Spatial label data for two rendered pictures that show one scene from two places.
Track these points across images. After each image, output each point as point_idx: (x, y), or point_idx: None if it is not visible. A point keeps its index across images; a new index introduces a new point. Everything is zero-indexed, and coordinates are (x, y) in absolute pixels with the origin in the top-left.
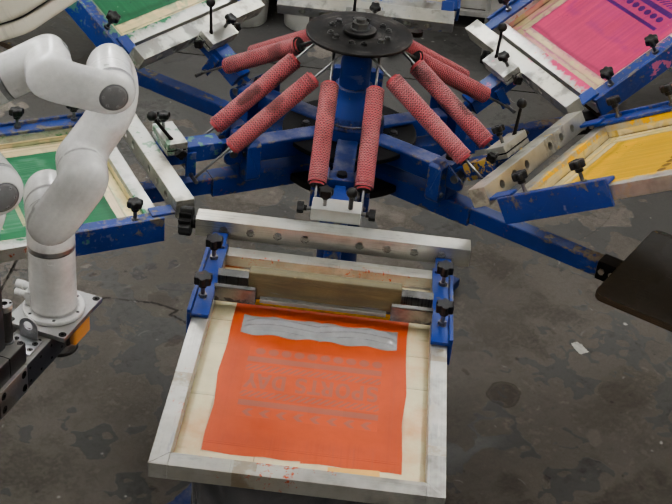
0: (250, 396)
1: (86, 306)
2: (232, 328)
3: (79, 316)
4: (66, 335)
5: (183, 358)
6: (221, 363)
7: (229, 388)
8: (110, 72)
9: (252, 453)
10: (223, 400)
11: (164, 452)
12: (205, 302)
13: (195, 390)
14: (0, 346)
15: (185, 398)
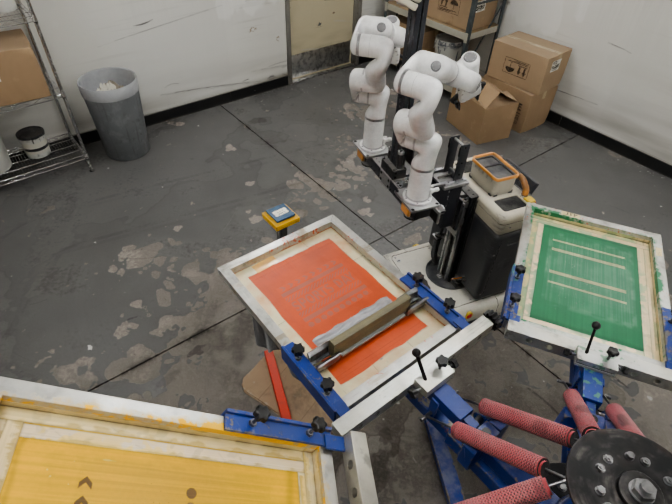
0: (341, 269)
1: (409, 204)
2: (391, 295)
3: (403, 198)
4: (395, 191)
5: (379, 255)
6: (371, 275)
7: (352, 267)
8: (402, 67)
9: (310, 248)
10: (347, 260)
11: (332, 220)
12: (410, 283)
13: (362, 257)
14: (393, 161)
15: (354, 241)
